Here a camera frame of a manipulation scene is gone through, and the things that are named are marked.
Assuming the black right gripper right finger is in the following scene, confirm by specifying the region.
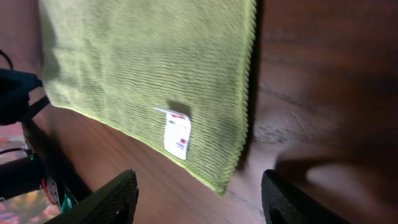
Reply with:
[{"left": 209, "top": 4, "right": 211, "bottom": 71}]
[{"left": 261, "top": 169, "right": 348, "bottom": 224}]

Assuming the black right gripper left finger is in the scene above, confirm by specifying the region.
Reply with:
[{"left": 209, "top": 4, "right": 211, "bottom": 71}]
[{"left": 45, "top": 169, "right": 139, "bottom": 224}]

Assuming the light green microfiber cloth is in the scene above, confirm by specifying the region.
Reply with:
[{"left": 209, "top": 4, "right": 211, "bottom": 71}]
[{"left": 39, "top": 0, "right": 257, "bottom": 195}]

